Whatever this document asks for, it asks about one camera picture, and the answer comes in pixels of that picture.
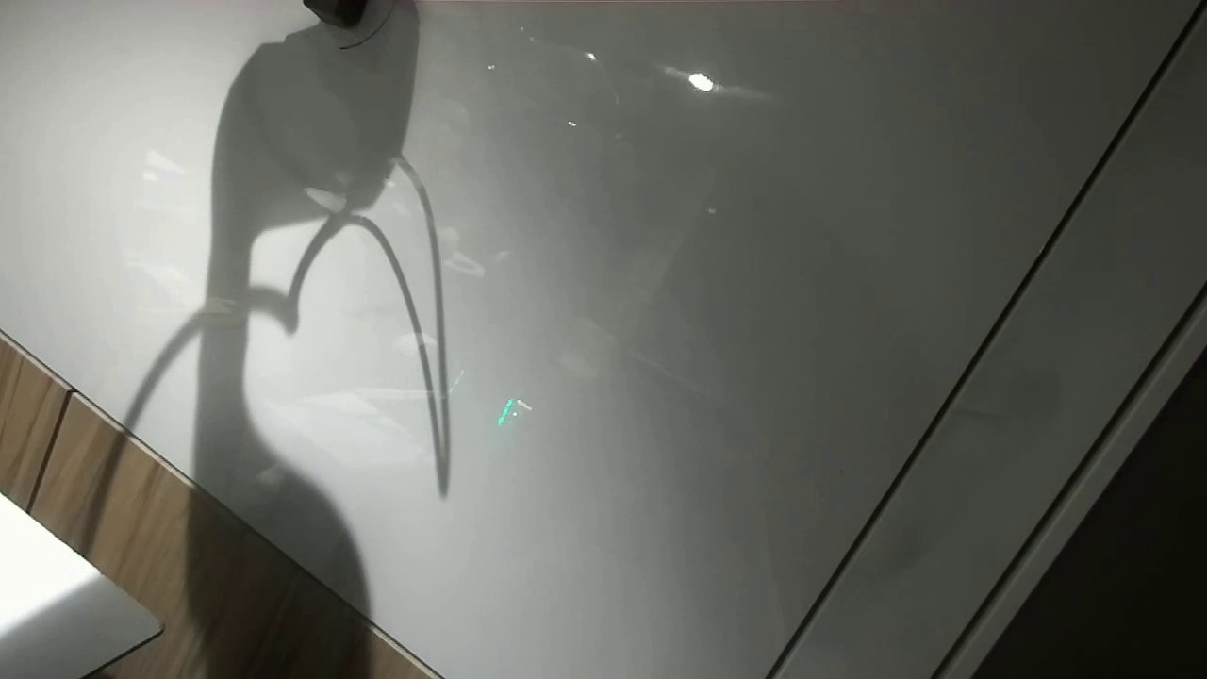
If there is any white tray shelf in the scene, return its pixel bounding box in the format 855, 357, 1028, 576
0, 490, 167, 679

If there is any large white board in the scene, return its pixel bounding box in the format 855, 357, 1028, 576
0, 0, 1207, 679

